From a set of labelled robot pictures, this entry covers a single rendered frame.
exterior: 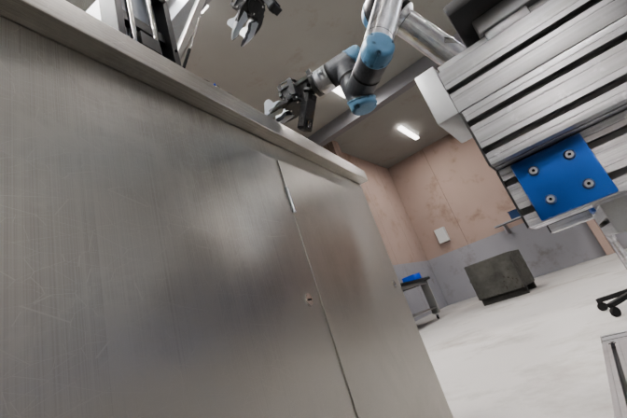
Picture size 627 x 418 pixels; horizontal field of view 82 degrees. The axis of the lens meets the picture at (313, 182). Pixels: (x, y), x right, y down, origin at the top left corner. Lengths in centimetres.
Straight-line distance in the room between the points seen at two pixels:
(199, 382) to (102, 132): 30
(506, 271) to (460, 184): 486
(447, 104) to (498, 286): 614
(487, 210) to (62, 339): 1065
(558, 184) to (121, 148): 55
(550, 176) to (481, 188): 1033
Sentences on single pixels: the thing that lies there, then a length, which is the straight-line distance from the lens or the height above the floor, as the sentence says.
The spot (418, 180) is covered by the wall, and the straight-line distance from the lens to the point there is 1142.
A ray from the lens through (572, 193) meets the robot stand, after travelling 57.
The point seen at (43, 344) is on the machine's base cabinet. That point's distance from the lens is 37.
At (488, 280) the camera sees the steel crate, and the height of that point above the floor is 35.
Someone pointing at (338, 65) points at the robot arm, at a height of 110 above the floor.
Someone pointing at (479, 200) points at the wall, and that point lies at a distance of 1089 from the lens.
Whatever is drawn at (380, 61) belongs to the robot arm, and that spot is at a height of 98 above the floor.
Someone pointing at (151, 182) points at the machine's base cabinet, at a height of 69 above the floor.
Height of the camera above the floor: 47
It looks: 21 degrees up
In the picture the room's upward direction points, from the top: 19 degrees counter-clockwise
